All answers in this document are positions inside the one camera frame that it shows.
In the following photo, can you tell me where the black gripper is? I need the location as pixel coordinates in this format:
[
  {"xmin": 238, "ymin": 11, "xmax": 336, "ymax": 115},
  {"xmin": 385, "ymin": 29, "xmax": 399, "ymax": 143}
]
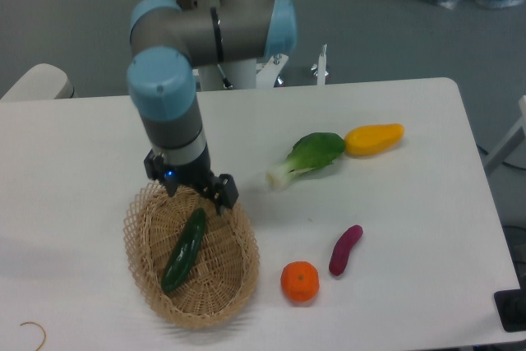
[{"xmin": 144, "ymin": 148, "xmax": 238, "ymax": 215}]

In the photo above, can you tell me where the green cucumber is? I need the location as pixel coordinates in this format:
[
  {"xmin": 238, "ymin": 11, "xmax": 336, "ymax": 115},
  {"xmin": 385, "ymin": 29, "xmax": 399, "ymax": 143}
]
[{"xmin": 161, "ymin": 208, "xmax": 206, "ymax": 294}]

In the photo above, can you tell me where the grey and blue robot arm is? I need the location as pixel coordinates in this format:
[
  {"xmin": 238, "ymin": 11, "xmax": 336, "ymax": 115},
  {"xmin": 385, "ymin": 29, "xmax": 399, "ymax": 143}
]
[{"xmin": 127, "ymin": 0, "xmax": 298, "ymax": 212}]

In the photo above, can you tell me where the woven wicker basket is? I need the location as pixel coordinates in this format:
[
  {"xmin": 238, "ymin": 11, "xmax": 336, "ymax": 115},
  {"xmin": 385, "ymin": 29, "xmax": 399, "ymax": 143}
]
[{"xmin": 123, "ymin": 182, "xmax": 260, "ymax": 329}]

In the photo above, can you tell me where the green bok choy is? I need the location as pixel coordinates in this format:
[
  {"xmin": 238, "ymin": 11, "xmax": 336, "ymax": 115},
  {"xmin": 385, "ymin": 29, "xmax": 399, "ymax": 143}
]
[{"xmin": 266, "ymin": 132, "xmax": 345, "ymax": 190}]

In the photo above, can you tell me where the orange tangerine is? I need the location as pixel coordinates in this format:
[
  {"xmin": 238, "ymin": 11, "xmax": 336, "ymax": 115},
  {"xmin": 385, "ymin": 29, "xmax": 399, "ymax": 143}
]
[{"xmin": 280, "ymin": 261, "xmax": 320, "ymax": 303}]

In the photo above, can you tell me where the purple sweet potato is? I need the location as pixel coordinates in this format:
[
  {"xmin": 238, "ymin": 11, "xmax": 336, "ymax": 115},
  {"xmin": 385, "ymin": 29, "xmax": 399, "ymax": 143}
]
[{"xmin": 329, "ymin": 224, "xmax": 363, "ymax": 277}]

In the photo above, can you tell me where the yellow mango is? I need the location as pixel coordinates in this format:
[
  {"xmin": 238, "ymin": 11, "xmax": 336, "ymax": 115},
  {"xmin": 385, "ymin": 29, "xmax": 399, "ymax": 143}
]
[{"xmin": 344, "ymin": 123, "xmax": 405, "ymax": 156}]

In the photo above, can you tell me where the white chair armrest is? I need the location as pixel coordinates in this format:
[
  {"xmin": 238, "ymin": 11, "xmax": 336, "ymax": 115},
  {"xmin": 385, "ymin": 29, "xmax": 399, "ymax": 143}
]
[{"xmin": 1, "ymin": 63, "xmax": 76, "ymax": 103}]

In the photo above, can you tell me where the tan rubber band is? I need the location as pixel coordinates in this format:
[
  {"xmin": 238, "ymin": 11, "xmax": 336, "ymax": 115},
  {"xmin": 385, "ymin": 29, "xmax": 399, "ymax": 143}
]
[{"xmin": 19, "ymin": 321, "xmax": 48, "ymax": 349}]

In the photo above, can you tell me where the black box at table edge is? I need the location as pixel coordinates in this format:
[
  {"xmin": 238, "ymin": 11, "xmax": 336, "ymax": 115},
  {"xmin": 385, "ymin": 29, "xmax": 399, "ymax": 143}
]
[{"xmin": 494, "ymin": 289, "xmax": 525, "ymax": 333}]

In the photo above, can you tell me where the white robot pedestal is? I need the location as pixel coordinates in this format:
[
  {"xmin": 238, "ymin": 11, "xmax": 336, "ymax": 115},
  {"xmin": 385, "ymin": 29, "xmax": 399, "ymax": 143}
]
[{"xmin": 192, "ymin": 43, "xmax": 332, "ymax": 92}]

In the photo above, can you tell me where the white metal frame leg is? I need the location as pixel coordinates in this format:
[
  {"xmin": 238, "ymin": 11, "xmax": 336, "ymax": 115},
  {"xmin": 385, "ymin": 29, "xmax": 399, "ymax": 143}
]
[{"xmin": 482, "ymin": 95, "xmax": 525, "ymax": 176}]

